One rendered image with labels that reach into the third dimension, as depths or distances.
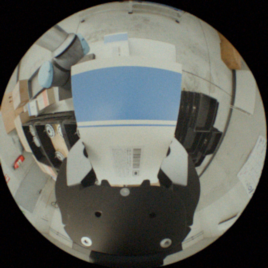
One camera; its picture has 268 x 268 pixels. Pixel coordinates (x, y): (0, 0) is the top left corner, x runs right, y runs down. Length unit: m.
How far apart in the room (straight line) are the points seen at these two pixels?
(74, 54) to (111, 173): 0.40
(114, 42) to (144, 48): 0.18
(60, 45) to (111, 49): 0.25
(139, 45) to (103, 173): 0.62
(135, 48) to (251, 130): 2.65
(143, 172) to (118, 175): 0.04
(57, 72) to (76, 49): 0.12
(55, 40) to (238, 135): 2.98
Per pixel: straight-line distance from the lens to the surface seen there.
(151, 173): 0.16
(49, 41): 0.36
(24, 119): 1.04
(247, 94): 2.69
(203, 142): 1.39
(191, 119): 1.00
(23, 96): 1.07
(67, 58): 0.39
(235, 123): 2.82
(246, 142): 2.71
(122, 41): 0.52
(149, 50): 0.60
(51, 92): 0.76
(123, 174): 0.15
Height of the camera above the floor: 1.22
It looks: 61 degrees down
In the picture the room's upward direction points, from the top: 176 degrees clockwise
